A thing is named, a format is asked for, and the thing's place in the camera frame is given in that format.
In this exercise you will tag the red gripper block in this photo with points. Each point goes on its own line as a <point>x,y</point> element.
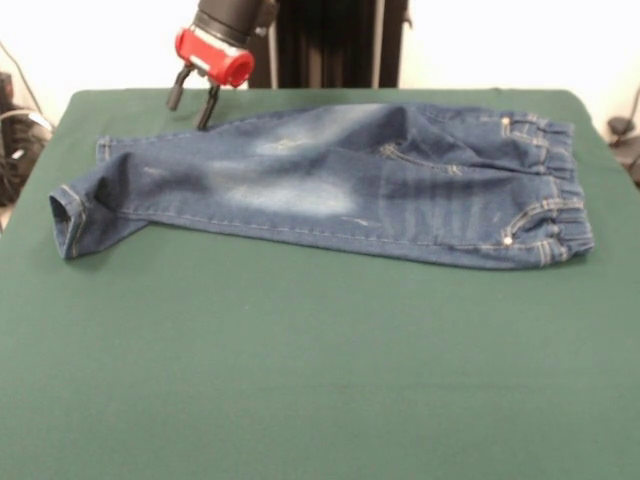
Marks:
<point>215,57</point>

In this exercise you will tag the blue denim jeans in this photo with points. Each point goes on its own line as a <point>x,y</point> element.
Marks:
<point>350,190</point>

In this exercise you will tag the dark green table cloth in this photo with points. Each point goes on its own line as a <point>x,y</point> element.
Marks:
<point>250,350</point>

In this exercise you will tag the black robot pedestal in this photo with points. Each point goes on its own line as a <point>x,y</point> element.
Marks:
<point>340,45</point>

